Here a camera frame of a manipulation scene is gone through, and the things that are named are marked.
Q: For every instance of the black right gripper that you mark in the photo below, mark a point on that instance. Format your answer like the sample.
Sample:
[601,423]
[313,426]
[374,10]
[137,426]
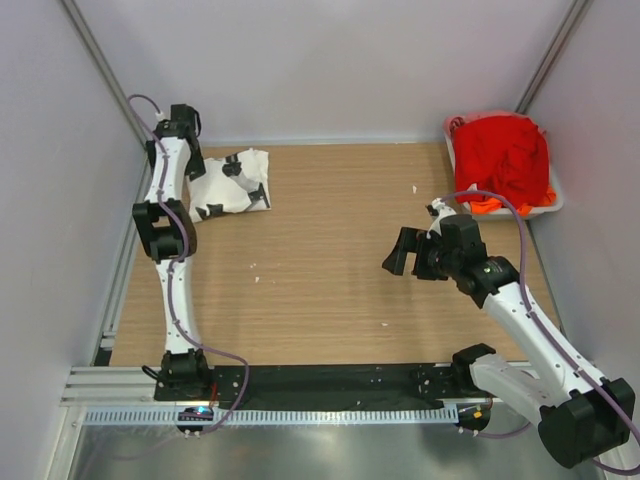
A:
[412,240]

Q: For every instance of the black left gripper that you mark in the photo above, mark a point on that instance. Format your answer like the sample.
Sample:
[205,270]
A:
[196,167]

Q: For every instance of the white t-shirt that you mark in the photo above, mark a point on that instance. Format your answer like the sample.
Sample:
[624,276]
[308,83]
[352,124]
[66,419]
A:
[237,183]

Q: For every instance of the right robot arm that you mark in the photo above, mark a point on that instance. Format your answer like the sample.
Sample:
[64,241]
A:
[578,412]

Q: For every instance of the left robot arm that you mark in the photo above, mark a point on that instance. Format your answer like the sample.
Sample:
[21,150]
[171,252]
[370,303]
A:
[168,237]

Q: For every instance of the grey perforated plastic basket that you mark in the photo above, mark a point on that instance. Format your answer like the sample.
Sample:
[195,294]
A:
[479,194]

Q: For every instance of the orange garment in basket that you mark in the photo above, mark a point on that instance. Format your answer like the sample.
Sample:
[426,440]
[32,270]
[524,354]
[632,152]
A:
[490,205]

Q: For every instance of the red t-shirt in basket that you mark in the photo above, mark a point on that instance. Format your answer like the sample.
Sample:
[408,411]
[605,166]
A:
[504,154]

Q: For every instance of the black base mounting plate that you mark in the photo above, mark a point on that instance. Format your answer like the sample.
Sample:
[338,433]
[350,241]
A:
[323,387]

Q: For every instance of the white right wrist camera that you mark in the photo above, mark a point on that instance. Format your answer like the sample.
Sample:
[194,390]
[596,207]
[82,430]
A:
[438,210]

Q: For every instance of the aluminium frame rail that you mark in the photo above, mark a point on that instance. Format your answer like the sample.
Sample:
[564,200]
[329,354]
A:
[129,385]

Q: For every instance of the slotted cable duct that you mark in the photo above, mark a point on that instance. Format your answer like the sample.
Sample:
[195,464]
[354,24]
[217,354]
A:
[197,416]

